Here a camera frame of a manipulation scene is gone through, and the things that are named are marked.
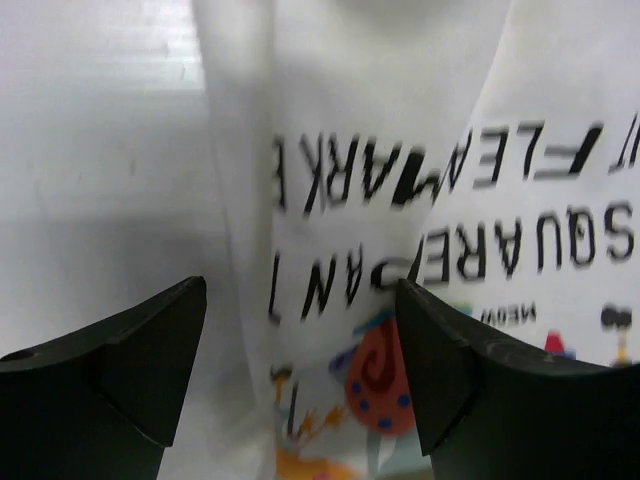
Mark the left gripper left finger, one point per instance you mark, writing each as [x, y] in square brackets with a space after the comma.
[103, 402]

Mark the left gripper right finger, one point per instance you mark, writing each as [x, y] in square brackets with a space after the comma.
[489, 406]

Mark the white t-shirt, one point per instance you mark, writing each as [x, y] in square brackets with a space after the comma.
[487, 151]

